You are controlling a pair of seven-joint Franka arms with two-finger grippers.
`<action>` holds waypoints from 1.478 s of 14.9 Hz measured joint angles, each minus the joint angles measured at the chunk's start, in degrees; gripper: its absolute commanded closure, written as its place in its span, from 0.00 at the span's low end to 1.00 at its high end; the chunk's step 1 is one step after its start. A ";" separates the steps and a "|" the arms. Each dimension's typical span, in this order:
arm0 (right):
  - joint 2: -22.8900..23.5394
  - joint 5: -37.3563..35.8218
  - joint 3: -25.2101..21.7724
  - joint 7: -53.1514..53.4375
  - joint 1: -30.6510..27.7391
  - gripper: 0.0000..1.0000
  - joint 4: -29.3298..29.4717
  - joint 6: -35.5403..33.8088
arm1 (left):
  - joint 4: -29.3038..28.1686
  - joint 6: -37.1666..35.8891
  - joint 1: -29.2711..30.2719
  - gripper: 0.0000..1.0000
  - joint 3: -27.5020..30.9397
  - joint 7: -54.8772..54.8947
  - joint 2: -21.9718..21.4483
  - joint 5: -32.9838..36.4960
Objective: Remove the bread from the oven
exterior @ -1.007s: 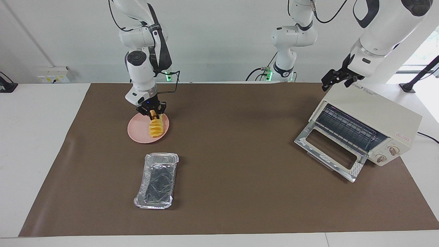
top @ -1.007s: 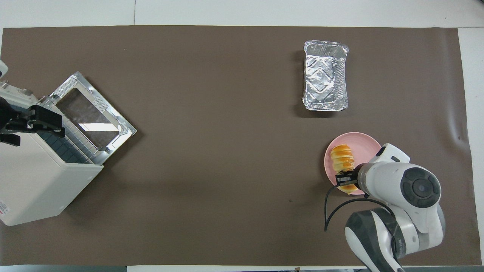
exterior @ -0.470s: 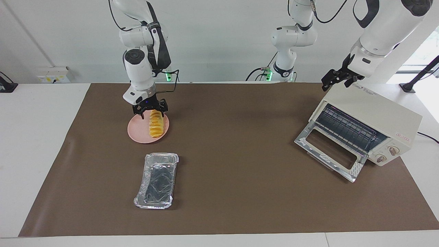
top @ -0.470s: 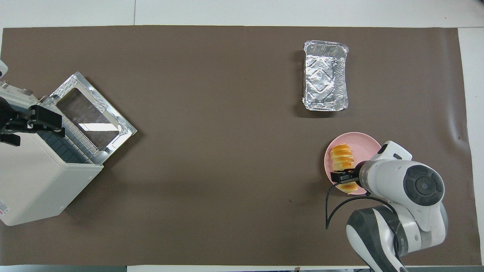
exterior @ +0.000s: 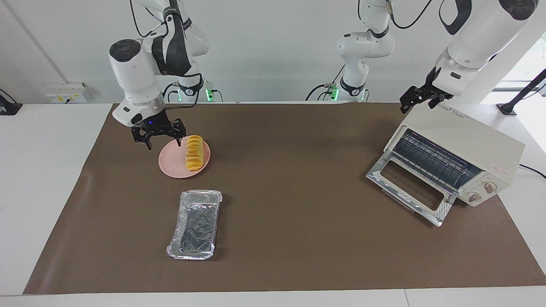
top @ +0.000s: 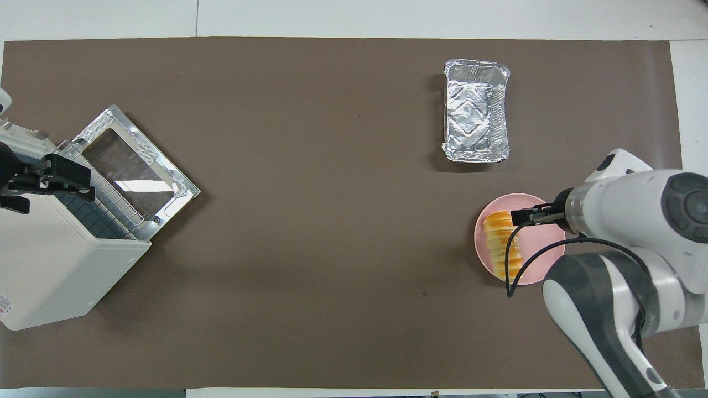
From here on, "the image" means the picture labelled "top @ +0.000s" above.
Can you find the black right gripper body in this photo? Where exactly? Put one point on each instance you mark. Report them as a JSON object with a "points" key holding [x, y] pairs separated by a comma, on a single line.
{"points": [[561, 210]]}

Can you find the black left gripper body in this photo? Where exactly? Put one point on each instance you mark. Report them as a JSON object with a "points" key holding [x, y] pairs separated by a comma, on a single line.
{"points": [[14, 168]]}

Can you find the golden bread loaf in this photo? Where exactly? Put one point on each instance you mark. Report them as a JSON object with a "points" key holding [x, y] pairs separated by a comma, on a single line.
{"points": [[500, 246]]}

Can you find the aluminium foil tray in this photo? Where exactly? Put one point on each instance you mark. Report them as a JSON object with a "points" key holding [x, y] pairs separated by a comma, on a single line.
{"points": [[475, 110]]}

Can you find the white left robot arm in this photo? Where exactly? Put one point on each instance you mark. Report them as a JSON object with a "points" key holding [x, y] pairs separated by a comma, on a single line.
{"points": [[3, 102]]}

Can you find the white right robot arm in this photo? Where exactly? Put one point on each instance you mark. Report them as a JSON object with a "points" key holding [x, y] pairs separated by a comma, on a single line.
{"points": [[625, 221]]}

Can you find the metal oven rack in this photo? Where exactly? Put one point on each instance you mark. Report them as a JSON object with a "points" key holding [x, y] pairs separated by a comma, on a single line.
{"points": [[119, 213]]}

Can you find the cream toaster oven body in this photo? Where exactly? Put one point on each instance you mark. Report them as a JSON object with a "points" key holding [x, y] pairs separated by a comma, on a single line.
{"points": [[50, 265]]}

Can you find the glass oven door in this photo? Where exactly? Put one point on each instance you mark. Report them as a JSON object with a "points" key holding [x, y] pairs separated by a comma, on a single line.
{"points": [[182, 190]]}

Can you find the pink round plate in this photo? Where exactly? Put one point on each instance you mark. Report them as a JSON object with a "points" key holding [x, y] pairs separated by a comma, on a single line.
{"points": [[539, 240]]}

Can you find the brown table mat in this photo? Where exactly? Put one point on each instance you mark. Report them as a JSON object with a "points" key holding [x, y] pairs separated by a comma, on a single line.
{"points": [[321, 276]]}

